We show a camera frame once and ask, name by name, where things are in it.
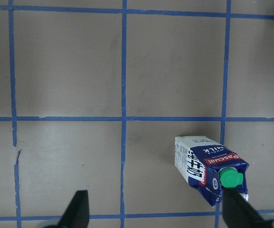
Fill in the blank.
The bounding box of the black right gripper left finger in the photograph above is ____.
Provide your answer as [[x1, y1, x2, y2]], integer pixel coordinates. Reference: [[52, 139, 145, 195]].
[[57, 190, 90, 228]]

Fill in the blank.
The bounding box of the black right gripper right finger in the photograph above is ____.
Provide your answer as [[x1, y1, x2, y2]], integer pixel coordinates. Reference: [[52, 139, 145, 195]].
[[222, 188, 274, 228]]

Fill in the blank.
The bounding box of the blue white milk carton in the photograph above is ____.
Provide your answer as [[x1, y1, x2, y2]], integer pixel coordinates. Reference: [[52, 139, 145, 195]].
[[174, 136, 249, 207]]

